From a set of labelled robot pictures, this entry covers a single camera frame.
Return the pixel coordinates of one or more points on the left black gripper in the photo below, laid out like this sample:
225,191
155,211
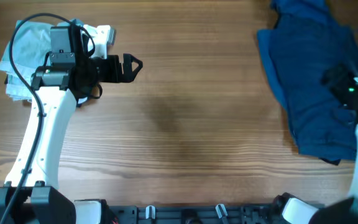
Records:
120,68

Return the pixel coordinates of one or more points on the dark navy blue shorts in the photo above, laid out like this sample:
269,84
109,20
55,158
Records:
302,50

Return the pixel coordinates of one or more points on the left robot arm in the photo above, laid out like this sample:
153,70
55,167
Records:
71,70

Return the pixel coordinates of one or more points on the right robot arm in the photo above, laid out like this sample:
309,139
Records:
342,83

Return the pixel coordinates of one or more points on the blue t-shirt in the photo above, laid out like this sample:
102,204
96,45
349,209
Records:
315,10

